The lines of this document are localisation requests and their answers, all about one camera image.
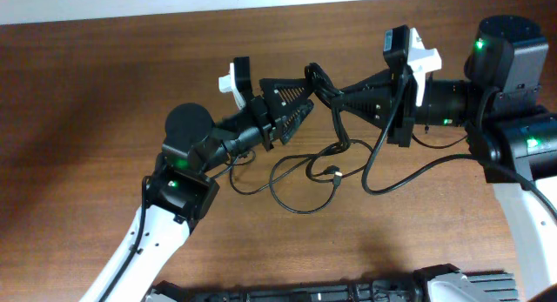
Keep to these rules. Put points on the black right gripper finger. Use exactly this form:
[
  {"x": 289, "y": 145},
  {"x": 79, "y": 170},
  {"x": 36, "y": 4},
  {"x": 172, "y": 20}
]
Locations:
[
  {"x": 372, "y": 105},
  {"x": 379, "y": 82}
]

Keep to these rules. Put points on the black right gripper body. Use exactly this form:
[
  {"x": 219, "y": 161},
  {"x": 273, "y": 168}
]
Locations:
[{"x": 405, "y": 104}]

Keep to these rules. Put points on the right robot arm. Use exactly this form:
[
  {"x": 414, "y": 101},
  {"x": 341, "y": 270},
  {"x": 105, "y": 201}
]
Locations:
[{"x": 508, "y": 133}]

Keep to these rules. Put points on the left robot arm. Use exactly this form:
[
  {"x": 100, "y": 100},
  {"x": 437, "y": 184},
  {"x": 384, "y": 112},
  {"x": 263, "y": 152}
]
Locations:
[{"x": 179, "y": 192}]

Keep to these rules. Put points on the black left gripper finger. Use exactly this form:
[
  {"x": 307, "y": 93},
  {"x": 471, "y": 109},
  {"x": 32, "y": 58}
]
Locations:
[
  {"x": 295, "y": 120},
  {"x": 284, "y": 97}
]

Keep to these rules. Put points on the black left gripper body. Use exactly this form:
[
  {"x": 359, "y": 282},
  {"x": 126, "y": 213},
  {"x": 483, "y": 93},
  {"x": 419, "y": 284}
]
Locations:
[{"x": 262, "y": 122}]

